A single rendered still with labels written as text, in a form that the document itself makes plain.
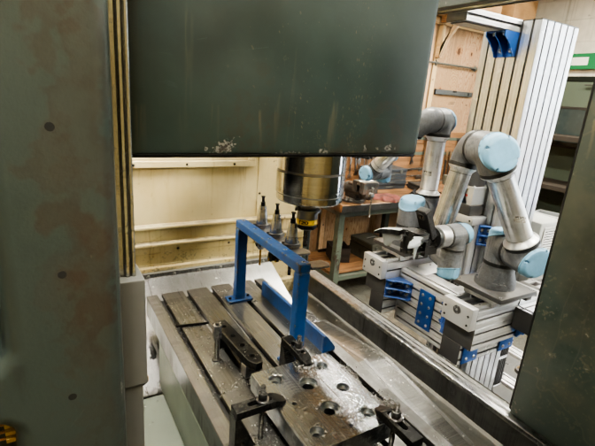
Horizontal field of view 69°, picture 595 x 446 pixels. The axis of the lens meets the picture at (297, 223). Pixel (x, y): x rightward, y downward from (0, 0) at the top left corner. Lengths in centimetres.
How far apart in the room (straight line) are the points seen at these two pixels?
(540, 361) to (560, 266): 29
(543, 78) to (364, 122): 120
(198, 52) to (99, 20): 28
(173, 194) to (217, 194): 20
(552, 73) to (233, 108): 153
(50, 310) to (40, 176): 15
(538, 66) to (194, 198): 150
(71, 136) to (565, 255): 119
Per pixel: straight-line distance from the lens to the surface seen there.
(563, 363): 143
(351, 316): 205
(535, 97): 199
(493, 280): 180
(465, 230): 153
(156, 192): 194
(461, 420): 170
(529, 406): 154
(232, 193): 205
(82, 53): 49
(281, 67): 80
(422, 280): 202
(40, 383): 59
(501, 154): 147
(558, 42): 206
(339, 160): 95
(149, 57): 73
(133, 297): 67
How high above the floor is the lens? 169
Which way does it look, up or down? 17 degrees down
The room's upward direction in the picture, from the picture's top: 5 degrees clockwise
